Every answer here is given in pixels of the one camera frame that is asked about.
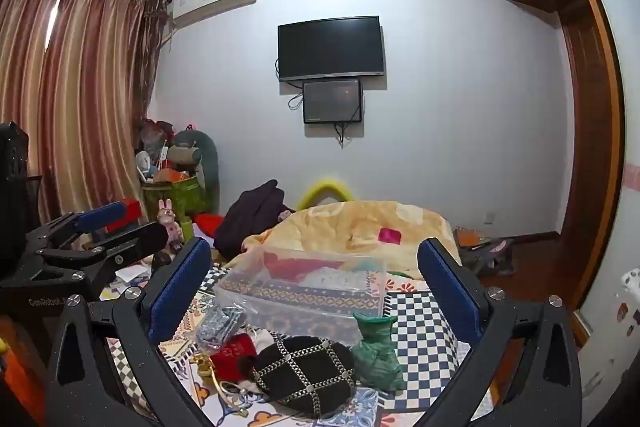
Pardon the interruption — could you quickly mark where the yellow foam ring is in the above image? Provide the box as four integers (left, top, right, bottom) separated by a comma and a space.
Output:
297, 177, 355, 210

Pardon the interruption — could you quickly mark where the dark purple garment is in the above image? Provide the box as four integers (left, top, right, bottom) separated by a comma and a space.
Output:
214, 179, 287, 260

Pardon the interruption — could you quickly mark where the small black wall monitor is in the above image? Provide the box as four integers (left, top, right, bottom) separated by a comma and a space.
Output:
302, 79, 364, 124

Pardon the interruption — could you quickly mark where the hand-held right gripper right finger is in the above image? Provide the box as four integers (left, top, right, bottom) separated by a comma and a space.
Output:
417, 237, 584, 427

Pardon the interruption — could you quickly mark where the black beret with chain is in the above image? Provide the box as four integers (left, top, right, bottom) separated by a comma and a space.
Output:
239, 333, 358, 419

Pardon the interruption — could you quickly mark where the yellow floral quilt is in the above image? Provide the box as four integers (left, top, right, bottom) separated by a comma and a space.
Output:
222, 200, 463, 280

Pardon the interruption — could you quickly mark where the clear plastic storage box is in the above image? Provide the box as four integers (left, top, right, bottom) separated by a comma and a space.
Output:
214, 245, 390, 334

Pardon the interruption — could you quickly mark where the pink bunny toy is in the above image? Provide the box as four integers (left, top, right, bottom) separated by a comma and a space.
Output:
157, 199, 184, 245

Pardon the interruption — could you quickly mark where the grey patterned pouch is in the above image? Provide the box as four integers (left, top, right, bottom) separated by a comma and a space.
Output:
195, 302, 248, 350

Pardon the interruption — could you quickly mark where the patterned bed sheet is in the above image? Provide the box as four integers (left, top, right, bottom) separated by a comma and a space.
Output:
100, 257, 473, 427

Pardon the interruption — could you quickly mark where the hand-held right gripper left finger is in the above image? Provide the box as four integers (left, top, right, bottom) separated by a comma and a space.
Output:
47, 237, 217, 427

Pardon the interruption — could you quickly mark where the striped brown curtain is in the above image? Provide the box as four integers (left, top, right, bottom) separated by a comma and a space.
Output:
0, 0, 168, 228

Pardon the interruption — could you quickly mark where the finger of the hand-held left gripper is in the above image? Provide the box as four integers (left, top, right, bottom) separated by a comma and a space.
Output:
37, 221, 170, 280
27, 201, 127, 253

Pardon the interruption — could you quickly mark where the red box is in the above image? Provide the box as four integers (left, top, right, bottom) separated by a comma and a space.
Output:
106, 200, 143, 234

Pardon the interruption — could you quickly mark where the red velvet pouch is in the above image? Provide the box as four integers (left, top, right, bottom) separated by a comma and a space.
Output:
209, 333, 258, 382

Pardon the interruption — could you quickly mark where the green plush dinosaur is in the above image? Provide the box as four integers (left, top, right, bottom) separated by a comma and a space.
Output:
167, 128, 221, 214

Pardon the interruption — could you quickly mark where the grey bag with pink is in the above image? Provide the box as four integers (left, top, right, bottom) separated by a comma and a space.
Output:
456, 234, 516, 278

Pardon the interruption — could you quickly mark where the red cloth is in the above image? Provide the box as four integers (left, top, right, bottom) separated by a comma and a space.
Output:
194, 213, 226, 239

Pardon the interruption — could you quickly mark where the green drawstring pouch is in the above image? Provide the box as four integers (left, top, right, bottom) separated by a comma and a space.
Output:
350, 311, 406, 391

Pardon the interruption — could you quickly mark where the green shopping bag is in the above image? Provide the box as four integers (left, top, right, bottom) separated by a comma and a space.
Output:
141, 174, 210, 230

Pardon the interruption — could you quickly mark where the black wall television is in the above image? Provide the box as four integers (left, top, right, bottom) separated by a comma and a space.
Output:
277, 15, 387, 82

